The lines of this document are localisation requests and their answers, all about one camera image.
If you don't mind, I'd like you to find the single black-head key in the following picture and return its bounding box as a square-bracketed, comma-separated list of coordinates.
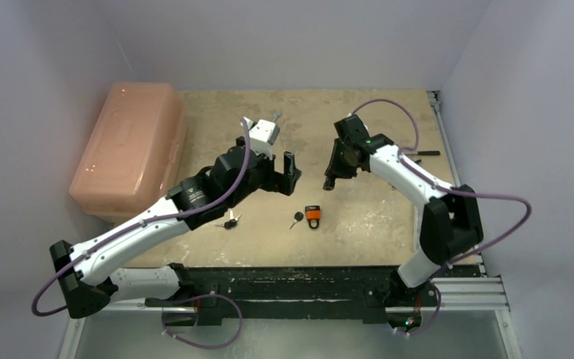
[289, 212, 304, 230]

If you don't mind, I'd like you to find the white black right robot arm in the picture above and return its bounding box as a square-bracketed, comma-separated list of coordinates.
[323, 115, 484, 304]

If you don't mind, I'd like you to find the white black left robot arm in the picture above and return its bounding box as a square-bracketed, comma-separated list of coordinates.
[49, 146, 301, 319]

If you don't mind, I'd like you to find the black key bunch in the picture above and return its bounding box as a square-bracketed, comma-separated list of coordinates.
[215, 210, 241, 230]

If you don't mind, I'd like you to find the orange black padlock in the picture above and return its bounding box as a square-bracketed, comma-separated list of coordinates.
[305, 205, 321, 230]

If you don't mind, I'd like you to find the silver open-end wrench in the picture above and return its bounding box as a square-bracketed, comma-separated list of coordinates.
[272, 111, 282, 122]

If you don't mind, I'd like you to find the pink translucent plastic box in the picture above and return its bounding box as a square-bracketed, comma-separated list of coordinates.
[69, 82, 187, 222]

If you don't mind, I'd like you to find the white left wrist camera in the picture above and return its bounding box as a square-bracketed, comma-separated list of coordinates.
[243, 117, 280, 159]

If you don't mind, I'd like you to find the small black-handled hammer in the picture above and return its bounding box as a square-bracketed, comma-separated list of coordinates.
[403, 150, 441, 156]

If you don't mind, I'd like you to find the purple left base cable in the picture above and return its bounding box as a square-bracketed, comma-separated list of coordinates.
[161, 292, 244, 350]

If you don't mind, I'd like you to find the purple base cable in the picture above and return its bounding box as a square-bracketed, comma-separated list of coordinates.
[391, 287, 444, 338]
[161, 292, 244, 350]

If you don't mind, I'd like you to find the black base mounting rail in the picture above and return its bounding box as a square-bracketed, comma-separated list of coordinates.
[143, 265, 481, 328]

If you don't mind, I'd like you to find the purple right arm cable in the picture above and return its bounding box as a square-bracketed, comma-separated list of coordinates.
[350, 98, 533, 266]

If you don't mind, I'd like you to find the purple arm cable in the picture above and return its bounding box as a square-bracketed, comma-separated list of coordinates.
[31, 118, 253, 318]
[350, 98, 533, 266]

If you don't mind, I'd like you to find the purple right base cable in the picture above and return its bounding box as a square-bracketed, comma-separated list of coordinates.
[391, 287, 444, 338]

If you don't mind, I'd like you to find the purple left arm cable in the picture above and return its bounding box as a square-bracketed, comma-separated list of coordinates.
[31, 118, 253, 318]

